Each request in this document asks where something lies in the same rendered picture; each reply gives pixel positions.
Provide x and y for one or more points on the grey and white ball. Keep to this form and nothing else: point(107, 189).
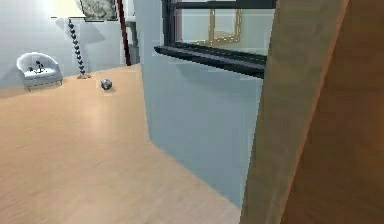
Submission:
point(106, 84)

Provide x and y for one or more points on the black framed window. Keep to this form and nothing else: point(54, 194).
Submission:
point(220, 40)

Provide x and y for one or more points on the brown wooden door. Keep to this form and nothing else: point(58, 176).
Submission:
point(320, 126)

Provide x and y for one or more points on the floor lamp with beaded stem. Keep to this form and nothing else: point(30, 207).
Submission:
point(76, 45)

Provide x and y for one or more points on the white armchair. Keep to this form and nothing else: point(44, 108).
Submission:
point(41, 73)

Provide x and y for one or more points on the dark red door frame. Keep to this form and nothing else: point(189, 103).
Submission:
point(124, 33)

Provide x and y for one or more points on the framed grey wall picture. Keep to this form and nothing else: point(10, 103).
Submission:
point(98, 10)

